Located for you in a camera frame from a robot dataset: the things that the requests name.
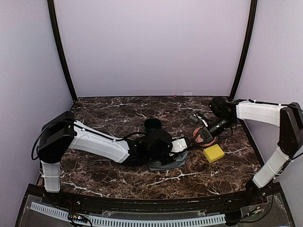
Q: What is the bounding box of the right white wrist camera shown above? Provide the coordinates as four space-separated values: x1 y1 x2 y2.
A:
187 113 209 127

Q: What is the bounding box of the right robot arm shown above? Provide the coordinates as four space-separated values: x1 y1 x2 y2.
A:
193 97 303 205

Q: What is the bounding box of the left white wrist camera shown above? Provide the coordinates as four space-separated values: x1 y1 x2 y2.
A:
170 138 192 154

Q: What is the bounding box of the yellow sponge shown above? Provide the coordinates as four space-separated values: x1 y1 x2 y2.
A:
203 144 225 163

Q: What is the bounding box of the grey zipper pouch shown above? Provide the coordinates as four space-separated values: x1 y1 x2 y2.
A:
148 151 188 171

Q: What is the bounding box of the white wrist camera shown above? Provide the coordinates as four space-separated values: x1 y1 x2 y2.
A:
187 113 209 127
170 138 192 154

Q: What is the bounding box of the dark green mug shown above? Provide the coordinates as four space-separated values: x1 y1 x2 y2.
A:
144 118 162 136

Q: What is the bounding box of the black frame post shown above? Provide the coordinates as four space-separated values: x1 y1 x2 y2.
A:
229 0 258 100
47 0 78 102

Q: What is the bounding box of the left black frame post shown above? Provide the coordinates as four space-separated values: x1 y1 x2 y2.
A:
47 0 78 102

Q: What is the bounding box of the white slotted cable duct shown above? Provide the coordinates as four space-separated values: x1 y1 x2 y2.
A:
30 202 226 227

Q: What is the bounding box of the black front table rail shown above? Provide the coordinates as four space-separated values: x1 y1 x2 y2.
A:
58 192 247 213

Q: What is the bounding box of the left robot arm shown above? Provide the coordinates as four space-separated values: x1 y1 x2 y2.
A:
31 111 187 206

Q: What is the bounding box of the right black frame post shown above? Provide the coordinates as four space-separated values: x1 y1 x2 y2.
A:
229 0 258 100

